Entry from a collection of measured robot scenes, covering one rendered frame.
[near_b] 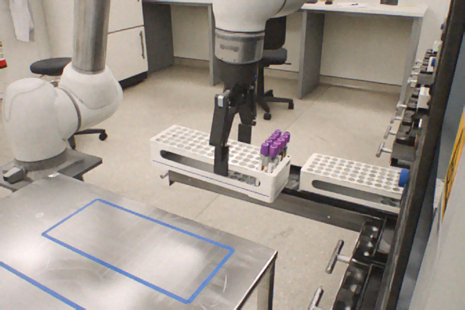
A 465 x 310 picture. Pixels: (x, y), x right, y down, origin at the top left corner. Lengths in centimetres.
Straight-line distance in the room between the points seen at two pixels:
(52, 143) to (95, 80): 23
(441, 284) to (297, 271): 172
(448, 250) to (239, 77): 60
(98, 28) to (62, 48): 324
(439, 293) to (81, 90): 121
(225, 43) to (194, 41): 450
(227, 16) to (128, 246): 44
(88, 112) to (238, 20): 75
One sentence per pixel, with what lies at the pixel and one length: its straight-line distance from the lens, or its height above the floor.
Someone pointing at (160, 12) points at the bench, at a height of 68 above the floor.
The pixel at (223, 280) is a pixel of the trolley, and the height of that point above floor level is 82.
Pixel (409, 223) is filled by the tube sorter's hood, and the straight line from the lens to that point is 32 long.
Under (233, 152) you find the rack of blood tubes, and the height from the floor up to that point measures 91.
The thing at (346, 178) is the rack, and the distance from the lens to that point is 89.
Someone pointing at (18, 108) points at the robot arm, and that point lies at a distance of 125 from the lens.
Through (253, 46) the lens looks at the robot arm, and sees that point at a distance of 73.
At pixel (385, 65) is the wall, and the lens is 444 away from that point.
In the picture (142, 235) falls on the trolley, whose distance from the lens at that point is 78.
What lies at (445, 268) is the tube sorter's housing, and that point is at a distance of 20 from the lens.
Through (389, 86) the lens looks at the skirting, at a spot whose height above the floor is 7.
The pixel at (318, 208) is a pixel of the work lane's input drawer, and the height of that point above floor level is 79.
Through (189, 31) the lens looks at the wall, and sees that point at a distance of 524.
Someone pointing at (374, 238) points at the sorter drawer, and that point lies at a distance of 79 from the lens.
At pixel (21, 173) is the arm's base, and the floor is 72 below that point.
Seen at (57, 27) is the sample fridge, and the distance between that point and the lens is 447.
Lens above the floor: 129
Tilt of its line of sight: 27 degrees down
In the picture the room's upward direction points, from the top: straight up
